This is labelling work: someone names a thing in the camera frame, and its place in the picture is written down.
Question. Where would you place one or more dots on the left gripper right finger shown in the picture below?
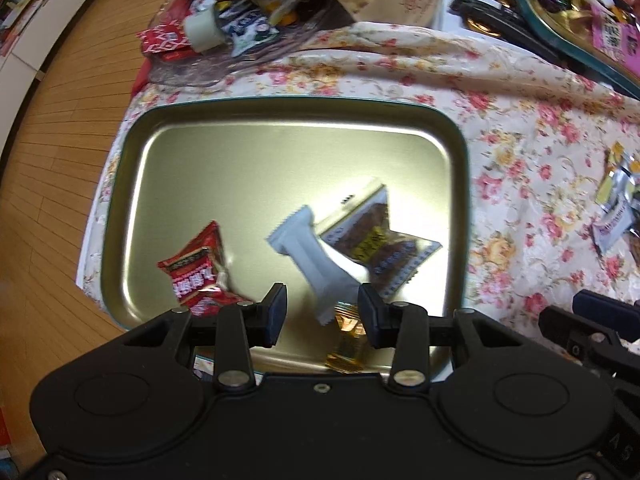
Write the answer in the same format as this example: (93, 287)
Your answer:
(405, 328)

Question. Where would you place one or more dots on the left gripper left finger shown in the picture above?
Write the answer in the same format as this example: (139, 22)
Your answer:
(243, 326)

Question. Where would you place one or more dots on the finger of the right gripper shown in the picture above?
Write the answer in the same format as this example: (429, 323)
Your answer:
(609, 312)

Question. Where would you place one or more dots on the red snack packet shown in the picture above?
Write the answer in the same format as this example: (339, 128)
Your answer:
(199, 277)

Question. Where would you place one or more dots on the plain white snack packet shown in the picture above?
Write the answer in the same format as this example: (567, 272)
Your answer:
(331, 284)

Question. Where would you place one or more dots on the white purple snack packet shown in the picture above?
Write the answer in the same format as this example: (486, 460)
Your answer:
(612, 226)

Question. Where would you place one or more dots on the walnut snack packet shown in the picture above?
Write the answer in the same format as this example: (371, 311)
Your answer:
(354, 220)

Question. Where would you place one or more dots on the silver yellow snack packet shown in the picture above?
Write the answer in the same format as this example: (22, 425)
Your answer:
(621, 179)

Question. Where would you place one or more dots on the gold teal empty tin tray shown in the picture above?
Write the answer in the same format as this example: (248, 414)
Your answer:
(248, 164)

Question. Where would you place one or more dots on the floral tablecloth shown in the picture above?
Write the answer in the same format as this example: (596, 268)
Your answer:
(537, 137)

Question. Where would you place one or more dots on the pink snack packet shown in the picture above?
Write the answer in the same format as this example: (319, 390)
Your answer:
(618, 41)

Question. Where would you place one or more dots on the gold teal snack tray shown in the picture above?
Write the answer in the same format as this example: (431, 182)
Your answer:
(566, 25)

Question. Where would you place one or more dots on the white tape roll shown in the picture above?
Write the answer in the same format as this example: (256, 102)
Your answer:
(202, 30)

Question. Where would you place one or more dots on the white low cabinet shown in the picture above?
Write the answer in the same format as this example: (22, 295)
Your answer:
(32, 38)

